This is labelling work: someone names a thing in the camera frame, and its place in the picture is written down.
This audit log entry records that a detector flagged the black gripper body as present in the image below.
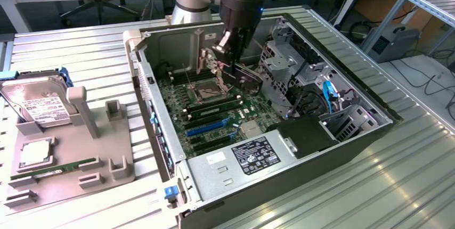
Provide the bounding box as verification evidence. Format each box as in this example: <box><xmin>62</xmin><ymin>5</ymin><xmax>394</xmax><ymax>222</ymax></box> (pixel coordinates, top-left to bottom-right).
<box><xmin>217</xmin><ymin>0</ymin><xmax>265</xmax><ymax>32</ymax></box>

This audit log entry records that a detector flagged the graphics card with metal bracket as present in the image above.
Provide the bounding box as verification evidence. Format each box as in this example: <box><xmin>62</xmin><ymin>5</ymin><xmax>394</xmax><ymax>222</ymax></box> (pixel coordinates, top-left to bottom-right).
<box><xmin>193</xmin><ymin>28</ymin><xmax>264</xmax><ymax>98</ymax></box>

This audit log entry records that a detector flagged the silver drive cage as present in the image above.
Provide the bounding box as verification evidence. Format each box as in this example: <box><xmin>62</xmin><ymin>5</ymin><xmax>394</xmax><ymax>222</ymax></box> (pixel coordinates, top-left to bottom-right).
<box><xmin>257</xmin><ymin>17</ymin><xmax>341</xmax><ymax>119</ymax></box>

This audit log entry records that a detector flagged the thin metal locking lever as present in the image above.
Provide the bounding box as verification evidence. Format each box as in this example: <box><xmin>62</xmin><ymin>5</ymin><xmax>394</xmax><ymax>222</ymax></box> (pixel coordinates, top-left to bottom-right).
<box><xmin>179</xmin><ymin>63</ymin><xmax>195</xmax><ymax>87</ymax></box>

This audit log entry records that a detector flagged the CPU socket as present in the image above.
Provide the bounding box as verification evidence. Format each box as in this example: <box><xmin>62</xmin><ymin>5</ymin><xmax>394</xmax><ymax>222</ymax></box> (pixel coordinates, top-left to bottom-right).
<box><xmin>186</xmin><ymin>78</ymin><xmax>225</xmax><ymax>105</ymax></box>

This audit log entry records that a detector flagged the green motherboard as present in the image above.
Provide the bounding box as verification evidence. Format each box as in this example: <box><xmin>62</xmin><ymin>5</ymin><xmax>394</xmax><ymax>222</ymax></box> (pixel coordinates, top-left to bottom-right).
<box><xmin>155</xmin><ymin>62</ymin><xmax>285</xmax><ymax>160</ymax></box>

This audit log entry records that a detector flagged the RAM stick with white label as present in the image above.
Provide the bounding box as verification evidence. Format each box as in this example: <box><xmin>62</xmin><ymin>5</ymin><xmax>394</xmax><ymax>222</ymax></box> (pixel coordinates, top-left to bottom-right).
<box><xmin>186</xmin><ymin>101</ymin><xmax>242</xmax><ymax>120</ymax></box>

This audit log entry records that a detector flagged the black expansion slot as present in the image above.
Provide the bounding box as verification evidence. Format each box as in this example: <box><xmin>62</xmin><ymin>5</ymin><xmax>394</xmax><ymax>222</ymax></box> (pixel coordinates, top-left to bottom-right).
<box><xmin>191</xmin><ymin>140</ymin><xmax>232</xmax><ymax>153</ymax></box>
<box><xmin>189</xmin><ymin>134</ymin><xmax>230</xmax><ymax>146</ymax></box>
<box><xmin>182</xmin><ymin>113</ymin><xmax>225</xmax><ymax>130</ymax></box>

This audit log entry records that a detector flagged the silver chipset heat sink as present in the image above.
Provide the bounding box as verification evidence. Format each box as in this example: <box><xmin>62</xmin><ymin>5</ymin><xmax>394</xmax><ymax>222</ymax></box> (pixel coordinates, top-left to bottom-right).
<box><xmin>237</xmin><ymin>120</ymin><xmax>266</xmax><ymax>136</ymax></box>

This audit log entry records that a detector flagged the blue expansion slot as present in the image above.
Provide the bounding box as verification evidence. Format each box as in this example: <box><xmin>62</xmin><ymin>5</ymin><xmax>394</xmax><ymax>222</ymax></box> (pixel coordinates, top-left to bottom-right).
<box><xmin>185</xmin><ymin>121</ymin><xmax>229</xmax><ymax>138</ymax></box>

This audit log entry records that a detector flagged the black plastic shroud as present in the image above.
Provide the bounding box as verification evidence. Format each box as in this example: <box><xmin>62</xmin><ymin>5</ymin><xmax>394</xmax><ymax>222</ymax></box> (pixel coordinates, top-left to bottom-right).
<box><xmin>265</xmin><ymin>113</ymin><xmax>340</xmax><ymax>160</ymax></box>

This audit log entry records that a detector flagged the grey equipment box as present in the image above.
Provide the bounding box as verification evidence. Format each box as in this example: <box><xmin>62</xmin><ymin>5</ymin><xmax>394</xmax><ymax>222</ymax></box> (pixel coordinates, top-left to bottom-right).
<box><xmin>364</xmin><ymin>23</ymin><xmax>420</xmax><ymax>64</ymax></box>

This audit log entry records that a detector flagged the silver perforated disk bay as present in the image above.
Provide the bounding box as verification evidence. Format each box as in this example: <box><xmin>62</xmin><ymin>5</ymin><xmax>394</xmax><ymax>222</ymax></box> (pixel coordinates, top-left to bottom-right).
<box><xmin>317</xmin><ymin>103</ymin><xmax>390</xmax><ymax>143</ymax></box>

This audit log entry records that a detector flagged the grey power supply unit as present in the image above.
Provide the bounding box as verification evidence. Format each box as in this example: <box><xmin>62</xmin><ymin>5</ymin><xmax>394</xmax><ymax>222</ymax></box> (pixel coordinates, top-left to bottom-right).
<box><xmin>185</xmin><ymin>129</ymin><xmax>302</xmax><ymax>202</ymax></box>

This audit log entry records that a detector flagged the hard disk with blue caddy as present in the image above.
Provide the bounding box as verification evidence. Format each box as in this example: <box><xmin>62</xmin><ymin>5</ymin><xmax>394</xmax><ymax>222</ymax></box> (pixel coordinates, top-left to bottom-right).
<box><xmin>0</xmin><ymin>66</ymin><xmax>78</xmax><ymax>129</ymax></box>

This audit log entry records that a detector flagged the blue case latch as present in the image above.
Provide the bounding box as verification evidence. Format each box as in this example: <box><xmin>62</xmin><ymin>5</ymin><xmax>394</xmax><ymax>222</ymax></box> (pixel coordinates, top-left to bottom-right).
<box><xmin>162</xmin><ymin>185</ymin><xmax>178</xmax><ymax>202</ymax></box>

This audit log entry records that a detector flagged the grey parts rack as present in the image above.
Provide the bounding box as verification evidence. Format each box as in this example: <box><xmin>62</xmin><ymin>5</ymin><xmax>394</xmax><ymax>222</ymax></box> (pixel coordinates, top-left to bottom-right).
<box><xmin>1</xmin><ymin>85</ymin><xmax>137</xmax><ymax>216</ymax></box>

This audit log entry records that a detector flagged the open black PC case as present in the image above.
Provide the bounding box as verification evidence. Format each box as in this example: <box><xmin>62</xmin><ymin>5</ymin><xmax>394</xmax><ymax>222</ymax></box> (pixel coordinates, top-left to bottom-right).
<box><xmin>121</xmin><ymin>12</ymin><xmax>404</xmax><ymax>229</ymax></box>

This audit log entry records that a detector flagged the silver CPU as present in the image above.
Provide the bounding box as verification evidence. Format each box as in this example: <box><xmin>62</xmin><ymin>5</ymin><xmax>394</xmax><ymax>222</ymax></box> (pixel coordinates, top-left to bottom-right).
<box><xmin>18</xmin><ymin>141</ymin><xmax>51</xmax><ymax>168</ymax></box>

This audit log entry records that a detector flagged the green RAM stick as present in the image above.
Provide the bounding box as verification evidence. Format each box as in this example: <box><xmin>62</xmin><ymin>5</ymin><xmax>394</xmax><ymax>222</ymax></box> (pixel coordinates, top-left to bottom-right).
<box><xmin>9</xmin><ymin>158</ymin><xmax>97</xmax><ymax>181</ymax></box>

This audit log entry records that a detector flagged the black cable coil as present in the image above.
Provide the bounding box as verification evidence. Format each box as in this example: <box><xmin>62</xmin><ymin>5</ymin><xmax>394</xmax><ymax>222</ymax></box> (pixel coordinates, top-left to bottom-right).
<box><xmin>348</xmin><ymin>20</ymin><xmax>372</xmax><ymax>42</ymax></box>

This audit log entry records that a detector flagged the blue flat data wire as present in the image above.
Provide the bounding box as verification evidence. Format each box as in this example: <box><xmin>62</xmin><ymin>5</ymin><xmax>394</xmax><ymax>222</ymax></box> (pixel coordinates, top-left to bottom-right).
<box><xmin>320</xmin><ymin>79</ymin><xmax>338</xmax><ymax>115</ymax></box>

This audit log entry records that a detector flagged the aluminium profile frame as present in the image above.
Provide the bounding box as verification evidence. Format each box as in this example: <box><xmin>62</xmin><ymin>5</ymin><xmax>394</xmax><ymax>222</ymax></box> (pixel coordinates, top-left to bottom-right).
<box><xmin>358</xmin><ymin>0</ymin><xmax>455</xmax><ymax>56</ymax></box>

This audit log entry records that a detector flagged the black loose table cable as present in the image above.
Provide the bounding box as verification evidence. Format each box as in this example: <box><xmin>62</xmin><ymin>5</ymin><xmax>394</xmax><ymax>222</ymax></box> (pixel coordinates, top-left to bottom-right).
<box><xmin>388</xmin><ymin>60</ymin><xmax>455</xmax><ymax>112</ymax></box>

